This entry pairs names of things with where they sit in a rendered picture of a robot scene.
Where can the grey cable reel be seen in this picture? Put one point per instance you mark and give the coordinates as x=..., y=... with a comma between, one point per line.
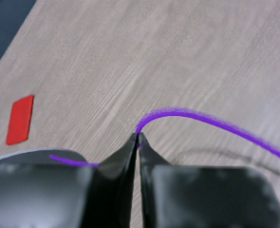
x=41, y=155

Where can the thin purple cable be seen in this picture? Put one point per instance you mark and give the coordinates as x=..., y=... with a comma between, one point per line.
x=192, y=116

